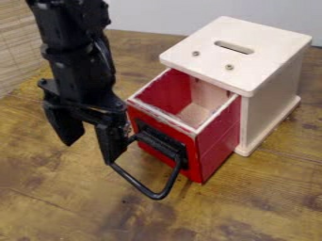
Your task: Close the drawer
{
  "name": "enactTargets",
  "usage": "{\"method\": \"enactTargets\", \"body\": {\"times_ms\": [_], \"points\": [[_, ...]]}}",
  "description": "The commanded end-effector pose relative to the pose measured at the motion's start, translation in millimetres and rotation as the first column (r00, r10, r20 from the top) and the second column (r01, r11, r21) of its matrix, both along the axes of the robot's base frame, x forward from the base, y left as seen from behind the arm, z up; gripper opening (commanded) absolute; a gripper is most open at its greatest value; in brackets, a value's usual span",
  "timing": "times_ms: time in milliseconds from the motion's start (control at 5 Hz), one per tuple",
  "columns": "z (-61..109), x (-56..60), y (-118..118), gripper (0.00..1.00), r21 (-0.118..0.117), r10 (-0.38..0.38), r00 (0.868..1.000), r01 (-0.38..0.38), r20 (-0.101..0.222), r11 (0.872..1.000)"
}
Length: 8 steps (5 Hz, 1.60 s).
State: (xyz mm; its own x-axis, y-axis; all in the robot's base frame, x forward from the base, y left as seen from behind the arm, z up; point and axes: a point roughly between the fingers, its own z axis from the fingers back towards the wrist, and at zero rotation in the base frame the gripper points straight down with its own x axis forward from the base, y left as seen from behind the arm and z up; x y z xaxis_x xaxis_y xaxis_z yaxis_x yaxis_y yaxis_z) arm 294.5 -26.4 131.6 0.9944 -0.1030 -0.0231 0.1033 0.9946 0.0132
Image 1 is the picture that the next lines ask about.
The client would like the black metal drawer handle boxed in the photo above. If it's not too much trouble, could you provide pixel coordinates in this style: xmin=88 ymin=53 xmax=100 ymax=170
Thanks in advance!
xmin=108 ymin=119 xmax=189 ymax=201

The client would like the red wooden drawer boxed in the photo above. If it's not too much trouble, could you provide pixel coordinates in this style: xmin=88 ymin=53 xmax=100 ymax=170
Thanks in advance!
xmin=127 ymin=69 xmax=242 ymax=184

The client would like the white wooden drawer cabinet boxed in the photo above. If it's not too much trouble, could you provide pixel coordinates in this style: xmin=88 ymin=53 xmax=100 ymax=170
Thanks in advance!
xmin=160 ymin=16 xmax=311 ymax=156

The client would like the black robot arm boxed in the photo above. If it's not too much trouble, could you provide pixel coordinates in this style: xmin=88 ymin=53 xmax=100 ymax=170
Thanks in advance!
xmin=25 ymin=0 xmax=128 ymax=164

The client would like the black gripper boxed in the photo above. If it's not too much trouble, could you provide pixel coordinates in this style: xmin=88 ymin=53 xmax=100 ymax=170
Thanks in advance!
xmin=38 ymin=35 xmax=129 ymax=165

